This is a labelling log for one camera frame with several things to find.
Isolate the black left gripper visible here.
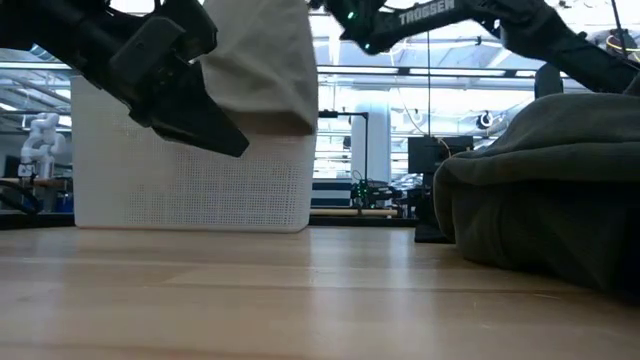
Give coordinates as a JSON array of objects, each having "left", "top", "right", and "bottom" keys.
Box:
[{"left": 79, "top": 0, "right": 250, "bottom": 159}]

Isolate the white perforated laundry basket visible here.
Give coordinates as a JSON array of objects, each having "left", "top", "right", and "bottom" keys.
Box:
[{"left": 70, "top": 74, "right": 317, "bottom": 234}]

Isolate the beige garment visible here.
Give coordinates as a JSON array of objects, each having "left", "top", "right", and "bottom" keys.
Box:
[{"left": 199, "top": 0, "right": 320, "bottom": 137}]

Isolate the olive green hooded garment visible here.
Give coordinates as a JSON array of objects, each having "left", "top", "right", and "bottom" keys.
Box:
[{"left": 432, "top": 74, "right": 640, "bottom": 296}]

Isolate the white round pillar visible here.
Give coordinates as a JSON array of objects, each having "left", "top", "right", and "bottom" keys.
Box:
[{"left": 349, "top": 102, "right": 393, "bottom": 184}]

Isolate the black monitor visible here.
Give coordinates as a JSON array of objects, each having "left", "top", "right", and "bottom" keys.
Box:
[{"left": 407, "top": 134, "right": 475, "bottom": 175}]

